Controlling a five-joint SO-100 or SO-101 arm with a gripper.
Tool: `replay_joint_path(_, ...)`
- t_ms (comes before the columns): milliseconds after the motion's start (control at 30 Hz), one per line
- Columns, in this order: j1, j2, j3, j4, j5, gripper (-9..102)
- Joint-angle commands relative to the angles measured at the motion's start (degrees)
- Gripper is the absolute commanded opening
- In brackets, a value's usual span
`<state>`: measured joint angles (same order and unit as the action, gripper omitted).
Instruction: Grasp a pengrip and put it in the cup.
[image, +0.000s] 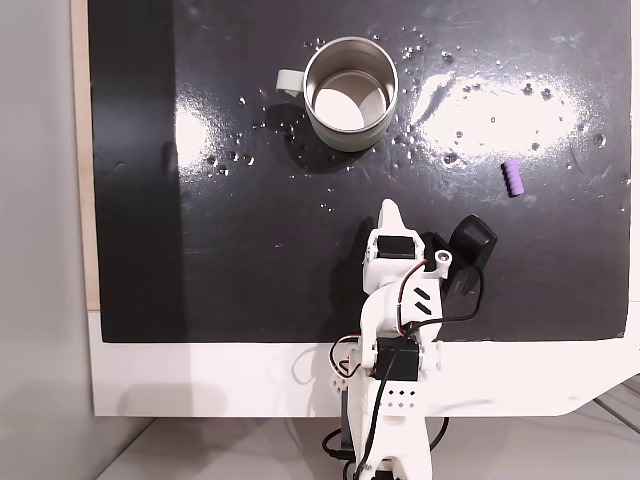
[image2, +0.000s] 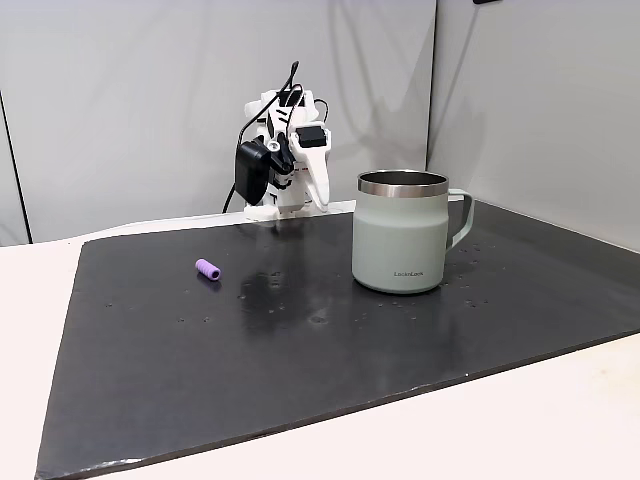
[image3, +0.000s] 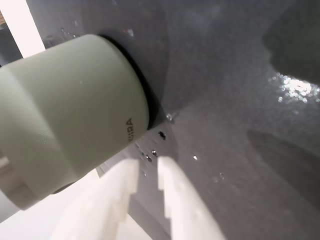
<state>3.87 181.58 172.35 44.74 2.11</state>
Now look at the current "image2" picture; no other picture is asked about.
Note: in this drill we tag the purple ribbed pen grip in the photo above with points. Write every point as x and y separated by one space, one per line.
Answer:
208 270

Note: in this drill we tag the pale green steel mug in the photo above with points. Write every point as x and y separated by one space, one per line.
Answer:
397 240

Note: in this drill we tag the black table mat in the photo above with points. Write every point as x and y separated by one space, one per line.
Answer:
280 350

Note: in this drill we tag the black oval camera box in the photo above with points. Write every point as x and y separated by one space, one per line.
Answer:
251 172

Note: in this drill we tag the dark object on wall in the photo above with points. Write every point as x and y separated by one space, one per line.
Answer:
486 1

